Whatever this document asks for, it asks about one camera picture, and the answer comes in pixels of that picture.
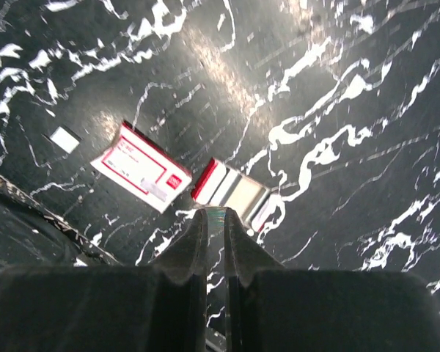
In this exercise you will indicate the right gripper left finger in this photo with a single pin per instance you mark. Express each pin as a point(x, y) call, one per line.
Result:
point(156, 307)

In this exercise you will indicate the small staple strip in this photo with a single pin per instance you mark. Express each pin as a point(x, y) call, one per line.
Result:
point(64, 139)

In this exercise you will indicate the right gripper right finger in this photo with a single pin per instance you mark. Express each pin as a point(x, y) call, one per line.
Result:
point(273, 308)

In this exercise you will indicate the staple box tray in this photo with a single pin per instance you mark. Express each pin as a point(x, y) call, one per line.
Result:
point(222, 186)

